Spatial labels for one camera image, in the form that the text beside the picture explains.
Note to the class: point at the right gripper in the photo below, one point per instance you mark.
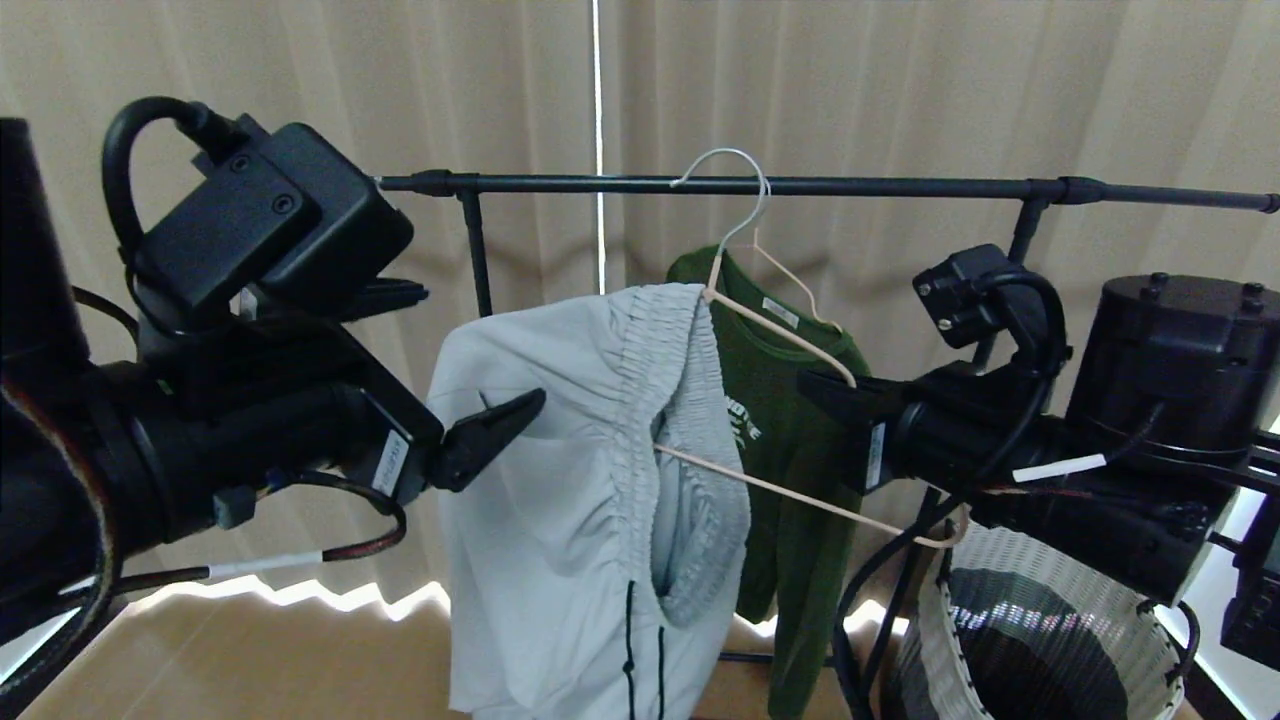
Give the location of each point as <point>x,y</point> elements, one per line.
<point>950,430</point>

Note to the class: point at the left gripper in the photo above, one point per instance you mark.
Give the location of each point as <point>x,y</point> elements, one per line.
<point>300,420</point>

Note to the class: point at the pink clothes hanger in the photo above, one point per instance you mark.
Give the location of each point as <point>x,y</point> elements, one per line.
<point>790,342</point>
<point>790,280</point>

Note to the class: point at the green printed shirt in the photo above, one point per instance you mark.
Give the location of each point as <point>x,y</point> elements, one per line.
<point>800,540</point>

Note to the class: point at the pale grey garment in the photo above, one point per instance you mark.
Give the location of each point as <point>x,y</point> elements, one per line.
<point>540,560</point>

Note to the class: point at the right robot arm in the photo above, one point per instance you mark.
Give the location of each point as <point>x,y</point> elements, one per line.
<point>1170,400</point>

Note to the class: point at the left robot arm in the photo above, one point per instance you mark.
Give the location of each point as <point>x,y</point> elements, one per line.
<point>50,480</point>

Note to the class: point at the white laundry basket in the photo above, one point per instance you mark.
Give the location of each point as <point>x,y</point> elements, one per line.
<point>1020,560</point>

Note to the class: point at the black clothes rack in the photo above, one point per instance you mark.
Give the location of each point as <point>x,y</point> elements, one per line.
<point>900,187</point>

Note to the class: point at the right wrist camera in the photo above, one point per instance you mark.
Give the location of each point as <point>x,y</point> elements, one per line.
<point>970,295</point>

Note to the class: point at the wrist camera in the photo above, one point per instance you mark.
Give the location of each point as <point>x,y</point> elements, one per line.
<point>970,295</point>
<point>270,215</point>

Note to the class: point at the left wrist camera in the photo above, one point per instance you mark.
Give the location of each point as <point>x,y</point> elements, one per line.
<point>270,215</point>

